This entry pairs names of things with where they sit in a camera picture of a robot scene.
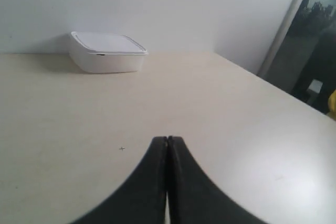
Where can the dark glass door panel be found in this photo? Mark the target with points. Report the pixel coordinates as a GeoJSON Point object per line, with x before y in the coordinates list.
{"type": "Point", "coordinates": [304, 65]}

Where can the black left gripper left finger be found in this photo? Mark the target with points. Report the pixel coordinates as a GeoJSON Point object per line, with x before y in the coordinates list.
{"type": "Point", "coordinates": [142, 197]}

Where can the yellow object at edge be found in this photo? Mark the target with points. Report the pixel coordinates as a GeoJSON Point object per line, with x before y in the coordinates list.
{"type": "Point", "coordinates": [332, 105]}

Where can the white door frame post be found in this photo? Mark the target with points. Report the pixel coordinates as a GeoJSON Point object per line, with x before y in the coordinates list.
{"type": "Point", "coordinates": [279, 38]}

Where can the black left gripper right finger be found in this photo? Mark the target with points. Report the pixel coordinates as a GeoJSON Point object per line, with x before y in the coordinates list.
{"type": "Point", "coordinates": [193, 197]}

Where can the white rectangular box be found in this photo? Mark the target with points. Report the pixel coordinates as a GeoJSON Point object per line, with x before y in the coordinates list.
{"type": "Point", "coordinates": [105, 52]}

